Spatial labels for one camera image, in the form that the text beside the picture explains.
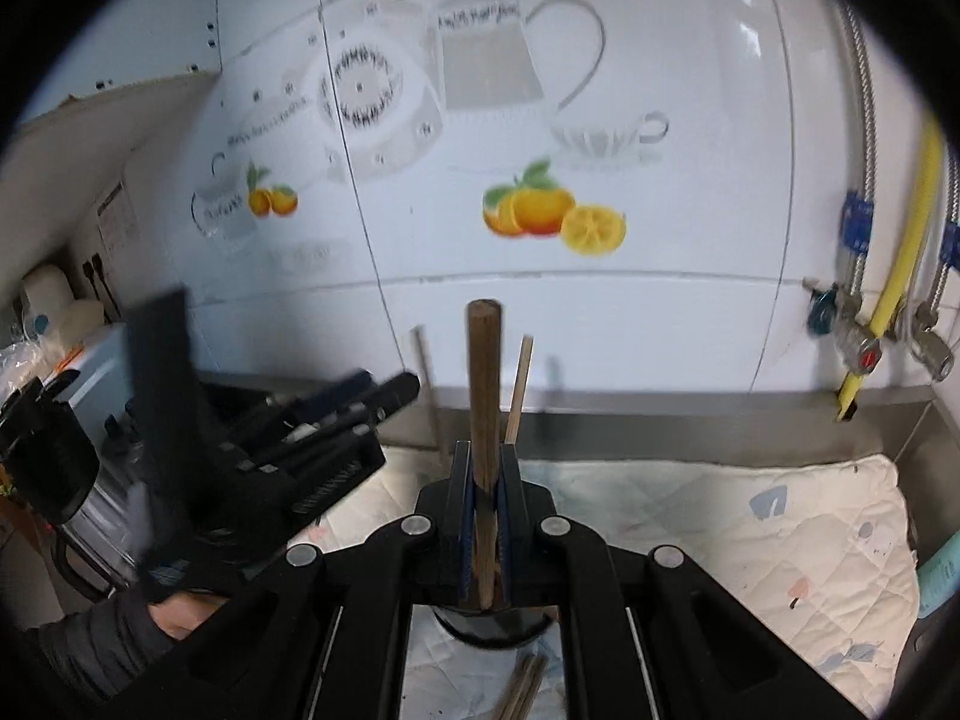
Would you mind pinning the teal soap pump bottle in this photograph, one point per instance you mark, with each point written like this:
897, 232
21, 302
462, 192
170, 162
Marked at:
937, 582

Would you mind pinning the person left hand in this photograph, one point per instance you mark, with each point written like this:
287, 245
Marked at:
183, 612

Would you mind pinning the metal angle valve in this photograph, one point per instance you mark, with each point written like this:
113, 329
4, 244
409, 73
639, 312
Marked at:
927, 346

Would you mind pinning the white quilted fish-print cloth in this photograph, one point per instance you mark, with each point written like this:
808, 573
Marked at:
819, 554

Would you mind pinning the black utensil holder cup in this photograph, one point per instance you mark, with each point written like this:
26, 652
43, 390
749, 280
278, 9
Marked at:
506, 629

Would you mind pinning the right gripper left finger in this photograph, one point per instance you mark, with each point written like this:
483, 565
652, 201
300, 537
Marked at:
319, 635

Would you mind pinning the red-handled water valve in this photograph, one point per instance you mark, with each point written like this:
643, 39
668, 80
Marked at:
834, 312

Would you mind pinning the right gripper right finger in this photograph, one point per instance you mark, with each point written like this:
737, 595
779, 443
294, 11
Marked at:
647, 635

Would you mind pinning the wall power socket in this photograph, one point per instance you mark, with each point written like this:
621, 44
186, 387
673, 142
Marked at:
95, 274

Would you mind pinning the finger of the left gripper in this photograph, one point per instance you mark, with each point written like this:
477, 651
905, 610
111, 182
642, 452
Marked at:
317, 405
381, 402

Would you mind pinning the dark sleeved left forearm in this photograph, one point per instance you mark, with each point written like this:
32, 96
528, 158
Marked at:
101, 651

